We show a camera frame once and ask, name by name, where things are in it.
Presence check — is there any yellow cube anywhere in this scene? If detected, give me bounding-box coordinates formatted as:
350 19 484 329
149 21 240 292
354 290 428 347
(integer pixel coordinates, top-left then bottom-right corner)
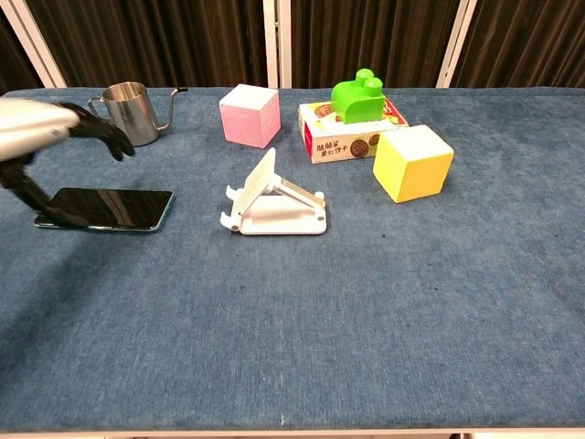
372 123 455 205

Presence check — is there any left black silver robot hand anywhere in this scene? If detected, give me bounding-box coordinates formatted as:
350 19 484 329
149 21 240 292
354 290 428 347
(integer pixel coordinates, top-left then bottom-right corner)
0 98 136 230

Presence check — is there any white folding phone stand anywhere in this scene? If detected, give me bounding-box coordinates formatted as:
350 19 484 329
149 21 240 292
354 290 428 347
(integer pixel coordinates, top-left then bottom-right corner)
219 146 329 237

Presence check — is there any dark pleated curtain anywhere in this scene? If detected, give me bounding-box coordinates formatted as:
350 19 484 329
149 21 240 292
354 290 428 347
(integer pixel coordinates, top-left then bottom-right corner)
450 0 585 90
26 0 269 90
0 7 45 96
291 0 463 90

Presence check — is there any blue table cloth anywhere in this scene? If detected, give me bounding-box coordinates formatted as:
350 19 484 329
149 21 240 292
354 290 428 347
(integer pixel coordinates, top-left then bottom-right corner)
0 86 585 432

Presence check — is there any black smartphone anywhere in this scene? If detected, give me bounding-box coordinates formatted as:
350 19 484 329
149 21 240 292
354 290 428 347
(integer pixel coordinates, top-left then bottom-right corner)
33 187 176 233

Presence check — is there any green toy building block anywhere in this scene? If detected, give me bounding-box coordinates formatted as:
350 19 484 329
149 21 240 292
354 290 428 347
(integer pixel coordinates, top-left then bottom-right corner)
330 68 386 125

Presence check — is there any steel gooseneck kettle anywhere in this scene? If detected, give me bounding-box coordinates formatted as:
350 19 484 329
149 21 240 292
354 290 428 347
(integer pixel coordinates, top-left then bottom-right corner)
87 81 189 147

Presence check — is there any white upright frame post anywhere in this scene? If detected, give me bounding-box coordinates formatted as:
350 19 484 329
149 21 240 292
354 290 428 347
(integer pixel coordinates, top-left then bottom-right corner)
262 0 293 91

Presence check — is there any printed snack box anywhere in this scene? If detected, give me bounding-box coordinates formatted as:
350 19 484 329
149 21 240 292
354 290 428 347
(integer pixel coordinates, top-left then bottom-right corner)
297 97 410 165

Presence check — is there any pink cube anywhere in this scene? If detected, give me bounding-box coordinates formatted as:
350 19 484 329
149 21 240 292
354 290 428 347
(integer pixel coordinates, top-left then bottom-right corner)
218 83 282 150

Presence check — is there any white slanted frame post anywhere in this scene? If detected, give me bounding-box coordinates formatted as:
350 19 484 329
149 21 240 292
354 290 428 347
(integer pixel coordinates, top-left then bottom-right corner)
435 0 479 90
0 0 69 89

